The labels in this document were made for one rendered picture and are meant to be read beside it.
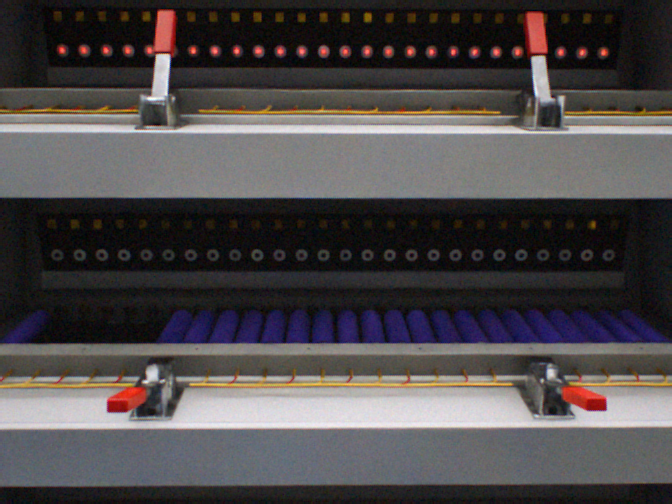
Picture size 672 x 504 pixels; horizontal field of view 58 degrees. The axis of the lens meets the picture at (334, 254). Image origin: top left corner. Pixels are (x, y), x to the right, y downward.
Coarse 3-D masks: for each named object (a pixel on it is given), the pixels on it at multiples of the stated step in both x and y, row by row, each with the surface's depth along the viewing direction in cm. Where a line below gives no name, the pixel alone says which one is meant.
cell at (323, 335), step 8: (320, 312) 52; (328, 312) 52; (320, 320) 50; (328, 320) 51; (312, 328) 50; (320, 328) 49; (328, 328) 49; (312, 336) 49; (320, 336) 47; (328, 336) 47
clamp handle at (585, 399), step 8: (552, 368) 40; (544, 376) 41; (552, 376) 40; (544, 384) 40; (552, 384) 39; (560, 384) 39; (560, 392) 38; (568, 392) 36; (576, 392) 35; (584, 392) 35; (592, 392) 35; (568, 400) 36; (576, 400) 35; (584, 400) 34; (592, 400) 34; (600, 400) 34; (584, 408) 34; (592, 408) 34; (600, 408) 34
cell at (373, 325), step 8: (368, 312) 52; (376, 312) 52; (360, 320) 52; (368, 320) 50; (376, 320) 50; (360, 328) 51; (368, 328) 49; (376, 328) 49; (368, 336) 48; (376, 336) 47
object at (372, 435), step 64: (0, 320) 54; (0, 448) 39; (64, 448) 39; (128, 448) 39; (192, 448) 39; (256, 448) 39; (320, 448) 39; (384, 448) 39; (448, 448) 39; (512, 448) 40; (576, 448) 40; (640, 448) 40
